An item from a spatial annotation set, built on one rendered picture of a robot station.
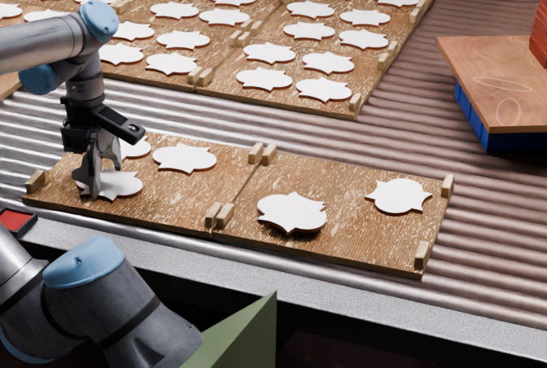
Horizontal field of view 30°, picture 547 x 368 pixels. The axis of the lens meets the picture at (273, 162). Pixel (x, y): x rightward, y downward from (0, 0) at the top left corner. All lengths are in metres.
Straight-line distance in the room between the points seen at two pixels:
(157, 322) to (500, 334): 0.61
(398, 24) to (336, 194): 0.99
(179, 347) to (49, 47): 0.55
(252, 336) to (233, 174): 0.74
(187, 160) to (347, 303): 0.56
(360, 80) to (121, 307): 1.26
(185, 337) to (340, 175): 0.74
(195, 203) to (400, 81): 0.82
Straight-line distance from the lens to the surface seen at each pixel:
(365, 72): 2.67
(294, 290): 1.86
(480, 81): 2.42
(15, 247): 1.66
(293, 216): 1.98
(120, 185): 2.12
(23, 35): 1.72
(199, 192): 2.11
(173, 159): 2.21
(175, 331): 1.55
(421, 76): 2.72
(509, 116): 2.26
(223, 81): 2.59
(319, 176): 2.17
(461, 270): 1.95
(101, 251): 1.54
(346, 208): 2.06
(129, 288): 1.54
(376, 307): 1.83
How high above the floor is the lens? 2.01
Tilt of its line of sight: 29 degrees down
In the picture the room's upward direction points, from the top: 1 degrees clockwise
